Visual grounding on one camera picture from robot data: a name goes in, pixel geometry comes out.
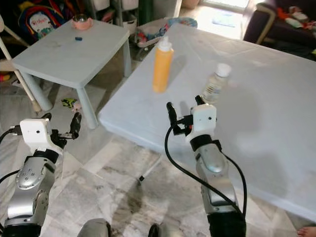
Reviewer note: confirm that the person bare foot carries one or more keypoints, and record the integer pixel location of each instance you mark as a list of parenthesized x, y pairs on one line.
[(307, 232)]

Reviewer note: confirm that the small green toy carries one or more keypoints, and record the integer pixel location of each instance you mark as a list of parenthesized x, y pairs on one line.
[(68, 102)]

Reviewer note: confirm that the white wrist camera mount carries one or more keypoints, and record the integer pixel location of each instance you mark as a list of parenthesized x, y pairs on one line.
[(205, 118), (35, 133)]

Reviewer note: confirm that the colourful child backpack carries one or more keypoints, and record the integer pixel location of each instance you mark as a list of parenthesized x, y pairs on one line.
[(39, 22)]

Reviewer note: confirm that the small pink toy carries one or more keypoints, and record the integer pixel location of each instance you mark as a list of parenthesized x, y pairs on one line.
[(77, 105)]

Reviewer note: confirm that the pink bowl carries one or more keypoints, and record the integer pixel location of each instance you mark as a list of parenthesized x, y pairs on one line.
[(82, 22)]

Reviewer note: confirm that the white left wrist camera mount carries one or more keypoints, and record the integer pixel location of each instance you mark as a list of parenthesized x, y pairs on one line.
[(35, 133)]

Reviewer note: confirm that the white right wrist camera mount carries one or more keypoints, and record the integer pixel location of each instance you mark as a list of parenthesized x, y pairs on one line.
[(205, 118)]

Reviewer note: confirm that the large pale blue table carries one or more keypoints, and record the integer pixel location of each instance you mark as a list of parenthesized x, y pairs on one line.
[(266, 123)]

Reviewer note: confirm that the orange squeeze bottle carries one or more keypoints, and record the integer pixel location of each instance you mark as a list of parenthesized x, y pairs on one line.
[(162, 69)]

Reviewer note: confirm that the small pale blue table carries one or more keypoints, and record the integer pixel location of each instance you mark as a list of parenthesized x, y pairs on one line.
[(64, 54)]

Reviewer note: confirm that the grey right robot leg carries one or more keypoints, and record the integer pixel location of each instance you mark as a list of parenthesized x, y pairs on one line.
[(154, 231)]

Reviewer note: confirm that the patterned baby bouncer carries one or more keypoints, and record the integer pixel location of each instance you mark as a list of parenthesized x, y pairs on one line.
[(158, 32)]

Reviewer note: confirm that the dark armchair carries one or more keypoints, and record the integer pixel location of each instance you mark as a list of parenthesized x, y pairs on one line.
[(271, 24)]

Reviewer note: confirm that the small blue object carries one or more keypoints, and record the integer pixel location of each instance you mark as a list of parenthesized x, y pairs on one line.
[(78, 38)]

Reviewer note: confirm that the clear bottle white cap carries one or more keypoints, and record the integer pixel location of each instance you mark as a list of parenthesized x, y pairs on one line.
[(215, 84)]

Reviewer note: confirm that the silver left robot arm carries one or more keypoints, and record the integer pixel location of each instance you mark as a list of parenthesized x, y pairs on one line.
[(29, 182)]

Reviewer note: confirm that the white high chair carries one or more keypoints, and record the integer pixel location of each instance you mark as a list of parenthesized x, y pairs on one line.
[(7, 54)]

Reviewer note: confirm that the grey robot leg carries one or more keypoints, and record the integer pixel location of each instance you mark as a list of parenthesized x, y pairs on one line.
[(154, 231), (94, 229)]

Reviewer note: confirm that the grey left robot leg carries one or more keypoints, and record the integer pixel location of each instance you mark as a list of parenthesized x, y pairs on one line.
[(94, 229)]

